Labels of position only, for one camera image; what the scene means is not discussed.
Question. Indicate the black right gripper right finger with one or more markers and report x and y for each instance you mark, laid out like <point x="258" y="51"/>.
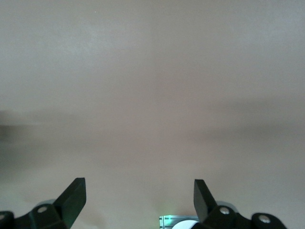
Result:
<point x="203" y="200"/>

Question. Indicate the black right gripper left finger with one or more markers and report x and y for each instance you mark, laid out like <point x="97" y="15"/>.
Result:
<point x="70" y="202"/>

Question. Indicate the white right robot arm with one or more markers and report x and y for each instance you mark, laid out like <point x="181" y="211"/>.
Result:
<point x="183" y="225"/>

